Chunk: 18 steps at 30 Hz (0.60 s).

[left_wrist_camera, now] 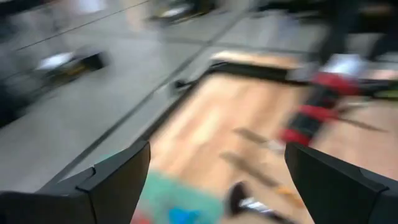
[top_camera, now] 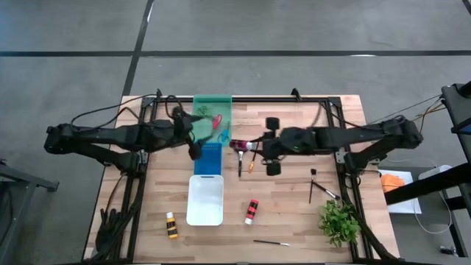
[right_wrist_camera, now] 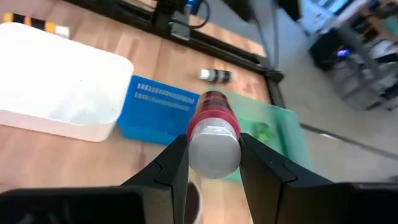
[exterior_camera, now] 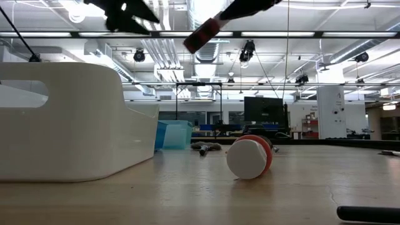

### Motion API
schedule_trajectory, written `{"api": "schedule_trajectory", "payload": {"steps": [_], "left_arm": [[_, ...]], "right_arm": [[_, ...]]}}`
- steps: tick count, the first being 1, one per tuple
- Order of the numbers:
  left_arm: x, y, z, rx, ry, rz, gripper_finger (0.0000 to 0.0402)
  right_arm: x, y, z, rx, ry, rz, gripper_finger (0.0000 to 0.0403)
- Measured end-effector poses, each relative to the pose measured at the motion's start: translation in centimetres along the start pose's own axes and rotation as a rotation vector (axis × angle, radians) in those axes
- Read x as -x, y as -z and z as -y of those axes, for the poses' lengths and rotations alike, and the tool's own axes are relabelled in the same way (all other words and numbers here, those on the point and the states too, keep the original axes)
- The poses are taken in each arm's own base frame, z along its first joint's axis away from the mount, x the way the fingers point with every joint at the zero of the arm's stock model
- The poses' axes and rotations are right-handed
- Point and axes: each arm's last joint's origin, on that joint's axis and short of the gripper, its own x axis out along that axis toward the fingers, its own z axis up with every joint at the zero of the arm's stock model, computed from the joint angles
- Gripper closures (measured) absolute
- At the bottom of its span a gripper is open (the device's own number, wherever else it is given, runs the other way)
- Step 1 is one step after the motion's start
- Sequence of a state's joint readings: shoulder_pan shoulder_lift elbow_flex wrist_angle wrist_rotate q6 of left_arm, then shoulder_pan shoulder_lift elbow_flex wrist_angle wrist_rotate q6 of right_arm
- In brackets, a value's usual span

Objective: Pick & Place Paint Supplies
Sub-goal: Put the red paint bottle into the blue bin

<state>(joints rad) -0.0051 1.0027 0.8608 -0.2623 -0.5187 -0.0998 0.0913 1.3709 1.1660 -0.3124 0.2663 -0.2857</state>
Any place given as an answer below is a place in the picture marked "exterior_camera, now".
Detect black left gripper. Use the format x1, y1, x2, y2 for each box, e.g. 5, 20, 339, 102
83, 0, 161, 34

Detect white plastic caddy with handle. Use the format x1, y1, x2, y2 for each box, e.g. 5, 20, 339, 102
0, 61, 160, 184

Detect grey bristle brush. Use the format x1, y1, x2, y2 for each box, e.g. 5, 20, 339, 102
190, 141, 223, 157

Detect grey tool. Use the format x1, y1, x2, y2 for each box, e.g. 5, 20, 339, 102
377, 149, 400, 157

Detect black cylindrical handle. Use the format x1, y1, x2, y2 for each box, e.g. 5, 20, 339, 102
336, 205, 400, 225

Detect black overhead light bar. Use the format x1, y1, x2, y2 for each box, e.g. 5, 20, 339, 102
0, 30, 400, 39

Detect large black monitor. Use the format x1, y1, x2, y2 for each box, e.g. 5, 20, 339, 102
243, 96, 284, 124

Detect black equipment under monitor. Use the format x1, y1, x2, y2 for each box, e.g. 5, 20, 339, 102
242, 123, 291, 140

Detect teal translucent plastic bin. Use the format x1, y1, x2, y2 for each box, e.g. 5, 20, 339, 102
159, 119, 194, 150

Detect red storage shelf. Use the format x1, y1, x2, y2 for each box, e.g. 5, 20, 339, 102
301, 114, 319, 140

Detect white building pillar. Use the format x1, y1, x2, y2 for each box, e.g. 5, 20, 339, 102
316, 64, 347, 140

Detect round silver ceiling duct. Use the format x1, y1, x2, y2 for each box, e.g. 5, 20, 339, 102
186, 0, 231, 63

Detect thin hanging ceiling cable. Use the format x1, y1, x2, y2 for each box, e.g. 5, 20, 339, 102
282, 0, 290, 100

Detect thin black diagonal cable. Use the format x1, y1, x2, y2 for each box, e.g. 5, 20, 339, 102
0, 5, 42, 63

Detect diagonal silver ceiling duct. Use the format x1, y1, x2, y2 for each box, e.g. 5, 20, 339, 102
327, 23, 400, 65

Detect black table rim frame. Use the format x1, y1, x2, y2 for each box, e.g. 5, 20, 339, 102
190, 138, 400, 151

